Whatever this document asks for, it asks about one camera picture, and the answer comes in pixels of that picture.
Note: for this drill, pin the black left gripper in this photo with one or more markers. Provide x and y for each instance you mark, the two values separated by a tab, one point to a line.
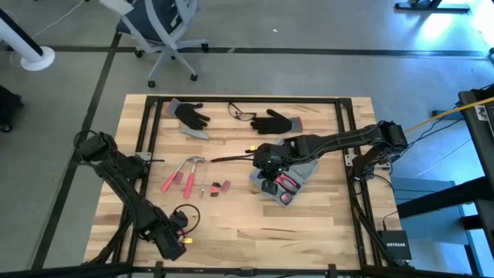
171	237

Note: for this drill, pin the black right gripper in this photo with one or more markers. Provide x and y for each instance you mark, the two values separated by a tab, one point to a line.
274	160

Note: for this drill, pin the small red bit holder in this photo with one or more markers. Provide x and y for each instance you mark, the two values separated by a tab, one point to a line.
225	186

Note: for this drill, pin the clear safety glasses black frame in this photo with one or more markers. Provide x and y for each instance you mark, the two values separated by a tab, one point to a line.
236	111

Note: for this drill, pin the black work glove grey cuff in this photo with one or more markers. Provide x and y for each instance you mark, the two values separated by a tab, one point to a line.
274	124
191	116

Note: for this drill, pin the grey plastic tool case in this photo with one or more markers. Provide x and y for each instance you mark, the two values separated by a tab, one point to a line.
308	170

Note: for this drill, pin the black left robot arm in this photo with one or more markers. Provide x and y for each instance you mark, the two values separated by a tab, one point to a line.
127	193

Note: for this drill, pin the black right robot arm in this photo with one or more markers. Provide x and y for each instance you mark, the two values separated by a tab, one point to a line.
339	141

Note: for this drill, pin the grey utility knife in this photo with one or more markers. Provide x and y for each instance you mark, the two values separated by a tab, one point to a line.
195	134

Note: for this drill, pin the grey blue office chair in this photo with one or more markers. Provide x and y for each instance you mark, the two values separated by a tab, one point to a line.
154	15

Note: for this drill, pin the grey blue storage cabinet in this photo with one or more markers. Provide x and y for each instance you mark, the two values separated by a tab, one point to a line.
432	231

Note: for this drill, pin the black floor equipment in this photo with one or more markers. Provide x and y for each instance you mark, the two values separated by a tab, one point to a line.
9	106

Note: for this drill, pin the white tower fan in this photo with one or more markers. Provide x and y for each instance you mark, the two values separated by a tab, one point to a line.
38	58

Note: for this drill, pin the black side desk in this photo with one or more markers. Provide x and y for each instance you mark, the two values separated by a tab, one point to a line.
482	162

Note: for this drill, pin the black desk foot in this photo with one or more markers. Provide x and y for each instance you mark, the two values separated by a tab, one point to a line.
432	5

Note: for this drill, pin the black Netgear network switch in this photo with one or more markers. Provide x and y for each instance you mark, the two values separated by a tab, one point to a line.
395	245

